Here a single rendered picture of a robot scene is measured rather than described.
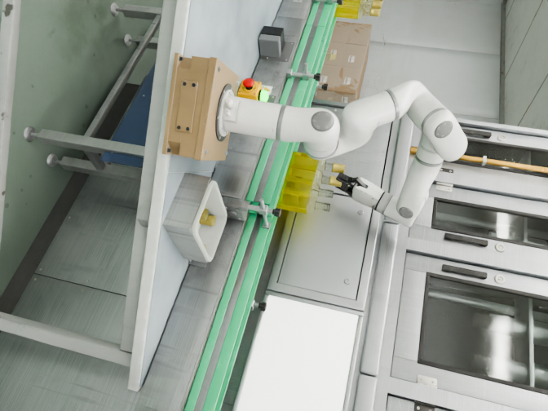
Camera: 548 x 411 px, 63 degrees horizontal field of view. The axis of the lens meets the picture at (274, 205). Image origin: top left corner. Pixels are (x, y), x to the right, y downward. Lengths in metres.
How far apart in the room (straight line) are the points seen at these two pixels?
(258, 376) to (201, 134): 0.79
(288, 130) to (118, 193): 0.98
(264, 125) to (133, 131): 0.68
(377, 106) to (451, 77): 5.55
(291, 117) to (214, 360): 0.72
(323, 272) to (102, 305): 0.80
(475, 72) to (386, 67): 1.17
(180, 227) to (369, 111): 0.58
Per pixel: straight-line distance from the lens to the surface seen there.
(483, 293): 1.72
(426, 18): 7.61
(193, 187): 1.26
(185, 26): 1.22
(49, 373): 1.75
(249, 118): 1.18
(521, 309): 1.74
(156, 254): 1.23
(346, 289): 1.57
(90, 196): 1.99
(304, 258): 1.61
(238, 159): 1.51
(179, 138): 1.13
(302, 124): 1.16
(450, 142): 1.29
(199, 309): 1.39
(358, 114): 1.19
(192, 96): 1.12
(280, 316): 1.54
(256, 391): 1.50
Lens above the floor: 1.26
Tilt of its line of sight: 11 degrees down
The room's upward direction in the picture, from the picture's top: 101 degrees clockwise
